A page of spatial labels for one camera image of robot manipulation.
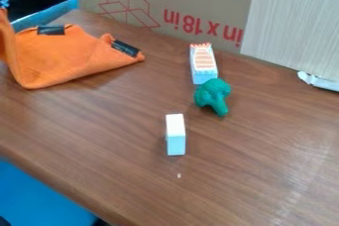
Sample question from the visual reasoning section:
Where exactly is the orange cloth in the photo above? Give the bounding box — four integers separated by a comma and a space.
0, 7, 146, 90

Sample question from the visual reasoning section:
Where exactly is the white block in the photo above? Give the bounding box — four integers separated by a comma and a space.
164, 113, 188, 157

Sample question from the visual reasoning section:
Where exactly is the green toy broccoli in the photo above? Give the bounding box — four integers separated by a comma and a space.
193, 77, 234, 118

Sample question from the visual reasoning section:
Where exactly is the white and orange toy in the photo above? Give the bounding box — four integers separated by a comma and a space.
187, 42, 220, 85

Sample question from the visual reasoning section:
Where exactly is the white board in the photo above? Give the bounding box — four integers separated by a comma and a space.
239, 0, 339, 83

